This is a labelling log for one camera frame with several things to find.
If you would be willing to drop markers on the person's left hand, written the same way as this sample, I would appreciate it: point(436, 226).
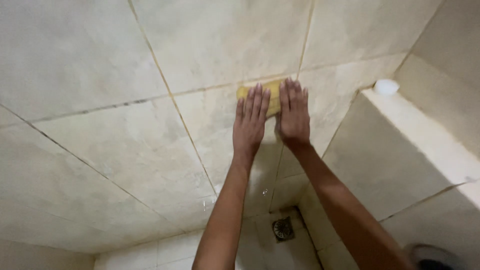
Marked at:
point(247, 129)

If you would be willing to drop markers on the white soap bar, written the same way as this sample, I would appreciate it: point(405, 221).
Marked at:
point(386, 86)

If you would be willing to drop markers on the yellow sponge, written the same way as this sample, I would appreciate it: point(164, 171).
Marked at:
point(275, 98)

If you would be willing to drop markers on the dark round basin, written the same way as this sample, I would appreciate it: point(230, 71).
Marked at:
point(431, 258)

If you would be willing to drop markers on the metal floor drain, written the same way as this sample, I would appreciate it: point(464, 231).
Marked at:
point(282, 229)

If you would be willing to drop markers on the person's right hand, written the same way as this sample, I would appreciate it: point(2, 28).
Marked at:
point(294, 120)

